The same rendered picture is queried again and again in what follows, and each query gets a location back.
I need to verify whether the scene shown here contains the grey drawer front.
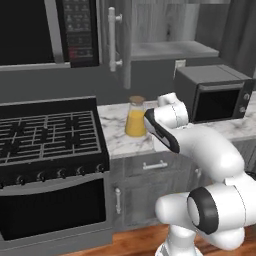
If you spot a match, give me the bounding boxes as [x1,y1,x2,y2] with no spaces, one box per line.
[124,151,187,178]

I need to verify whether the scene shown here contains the white drawer handle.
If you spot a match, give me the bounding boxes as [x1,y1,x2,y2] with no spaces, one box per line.
[142,159,169,171]

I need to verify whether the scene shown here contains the black overhead microwave oven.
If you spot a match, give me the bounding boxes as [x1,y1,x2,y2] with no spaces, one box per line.
[0,0,102,72]

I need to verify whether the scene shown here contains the grey base cupboard door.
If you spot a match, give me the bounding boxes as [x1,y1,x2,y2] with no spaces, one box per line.
[111,174,190,232]
[188,161,214,194]

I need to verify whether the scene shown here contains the glass pitcher with orange juice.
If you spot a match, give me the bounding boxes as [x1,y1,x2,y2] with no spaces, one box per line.
[124,95,148,138]

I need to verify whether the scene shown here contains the black gas stove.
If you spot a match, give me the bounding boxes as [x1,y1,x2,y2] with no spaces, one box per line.
[0,95,114,256]

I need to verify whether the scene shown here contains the grey microwave door handle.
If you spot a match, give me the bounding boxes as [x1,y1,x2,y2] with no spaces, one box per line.
[44,0,65,65]

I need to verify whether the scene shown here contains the grey oven door handle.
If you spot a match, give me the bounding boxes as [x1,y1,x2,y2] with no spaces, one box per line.
[0,173,110,197]

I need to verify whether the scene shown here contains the white cupboard door handle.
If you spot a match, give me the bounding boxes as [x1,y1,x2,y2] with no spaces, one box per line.
[107,6,124,73]

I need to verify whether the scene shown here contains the dark grey toaster oven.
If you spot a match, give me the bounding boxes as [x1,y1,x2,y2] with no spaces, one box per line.
[174,63,256,125]

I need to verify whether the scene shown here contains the black glass oven door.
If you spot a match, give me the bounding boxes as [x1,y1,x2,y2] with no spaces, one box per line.
[0,173,113,248]

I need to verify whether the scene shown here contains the grey open wall cupboard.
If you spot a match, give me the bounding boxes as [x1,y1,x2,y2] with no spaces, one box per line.
[131,0,221,62]

